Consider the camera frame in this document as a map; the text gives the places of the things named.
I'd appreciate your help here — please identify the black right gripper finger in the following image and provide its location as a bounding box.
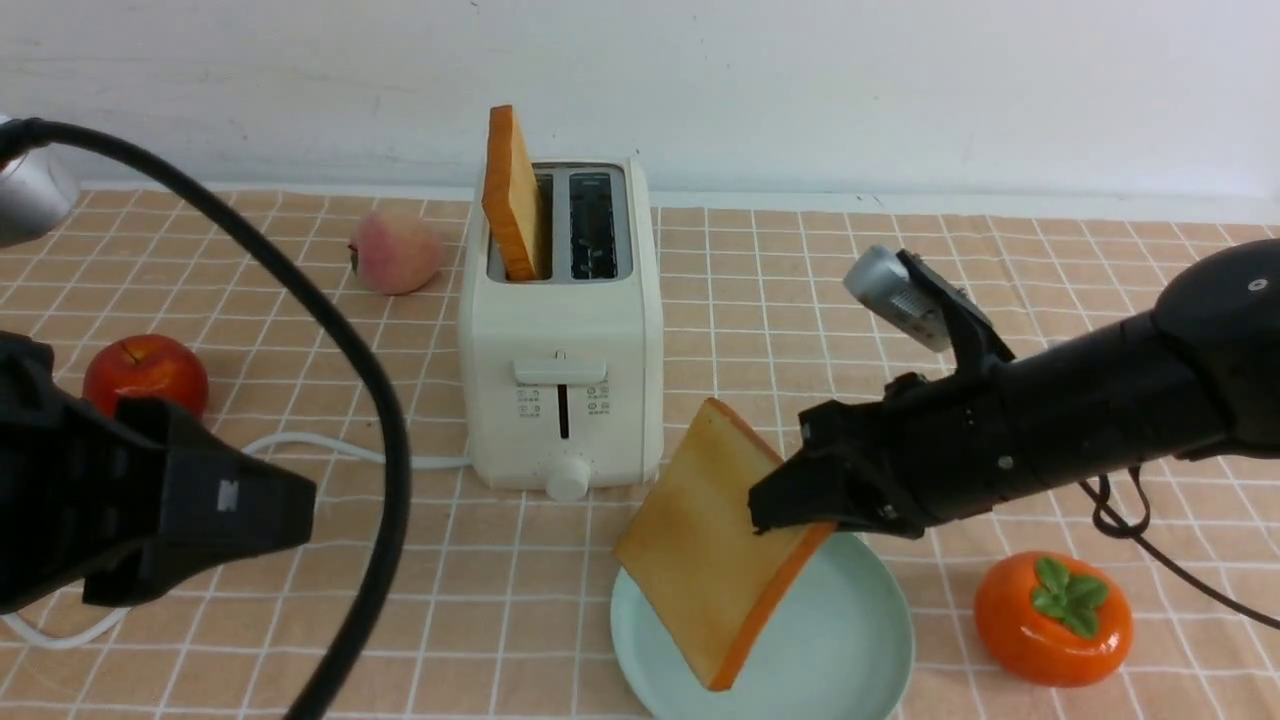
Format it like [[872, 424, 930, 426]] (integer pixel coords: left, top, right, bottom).
[[748, 448, 881, 536]]

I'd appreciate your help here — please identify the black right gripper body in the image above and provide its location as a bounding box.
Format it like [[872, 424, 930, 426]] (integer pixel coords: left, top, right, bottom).
[[797, 377, 1011, 538]]

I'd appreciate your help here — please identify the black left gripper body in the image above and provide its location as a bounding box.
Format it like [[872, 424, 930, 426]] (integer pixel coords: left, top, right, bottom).
[[1, 332, 317, 612]]

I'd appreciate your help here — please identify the toast slice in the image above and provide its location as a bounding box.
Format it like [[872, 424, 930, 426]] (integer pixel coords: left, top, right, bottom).
[[613, 397, 836, 692], [481, 105, 552, 282]]

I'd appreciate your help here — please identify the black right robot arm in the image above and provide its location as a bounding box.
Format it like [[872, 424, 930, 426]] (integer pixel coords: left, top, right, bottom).
[[748, 240, 1279, 539]]

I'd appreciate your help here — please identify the red apple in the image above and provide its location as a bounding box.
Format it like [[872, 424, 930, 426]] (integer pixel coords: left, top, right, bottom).
[[81, 334, 210, 420]]

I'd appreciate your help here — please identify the light green plate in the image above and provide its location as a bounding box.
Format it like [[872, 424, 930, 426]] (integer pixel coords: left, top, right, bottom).
[[611, 533, 915, 719]]

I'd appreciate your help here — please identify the orange persimmon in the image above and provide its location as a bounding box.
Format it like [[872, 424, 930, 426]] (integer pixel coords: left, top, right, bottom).
[[973, 551, 1135, 688]]

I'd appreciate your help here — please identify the white two-slot toaster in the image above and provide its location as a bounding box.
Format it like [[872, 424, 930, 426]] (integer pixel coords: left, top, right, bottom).
[[457, 158, 664, 502]]

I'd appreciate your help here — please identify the pink peach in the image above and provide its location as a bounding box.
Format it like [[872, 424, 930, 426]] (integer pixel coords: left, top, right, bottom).
[[347, 210, 445, 296]]

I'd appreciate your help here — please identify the white power cord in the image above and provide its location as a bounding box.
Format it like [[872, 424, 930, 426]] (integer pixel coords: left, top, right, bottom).
[[0, 432, 471, 651]]

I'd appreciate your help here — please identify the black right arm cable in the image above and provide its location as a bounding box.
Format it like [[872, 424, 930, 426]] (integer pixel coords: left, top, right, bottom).
[[1078, 465, 1280, 633]]

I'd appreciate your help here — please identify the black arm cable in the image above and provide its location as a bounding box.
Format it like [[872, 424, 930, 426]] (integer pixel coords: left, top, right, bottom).
[[1078, 465, 1280, 633], [0, 118, 413, 720]]

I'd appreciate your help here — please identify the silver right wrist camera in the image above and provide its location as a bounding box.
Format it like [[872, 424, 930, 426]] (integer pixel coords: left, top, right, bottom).
[[844, 245, 1015, 375]]

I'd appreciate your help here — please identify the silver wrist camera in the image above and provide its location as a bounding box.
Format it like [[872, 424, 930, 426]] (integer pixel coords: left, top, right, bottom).
[[1, 146, 81, 249], [844, 245, 1015, 375]]

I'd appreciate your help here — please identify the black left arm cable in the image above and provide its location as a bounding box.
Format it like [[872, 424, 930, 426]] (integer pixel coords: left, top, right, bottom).
[[0, 118, 413, 720]]

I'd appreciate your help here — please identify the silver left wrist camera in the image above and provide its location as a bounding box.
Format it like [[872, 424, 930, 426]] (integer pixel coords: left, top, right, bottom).
[[1, 146, 81, 249]]

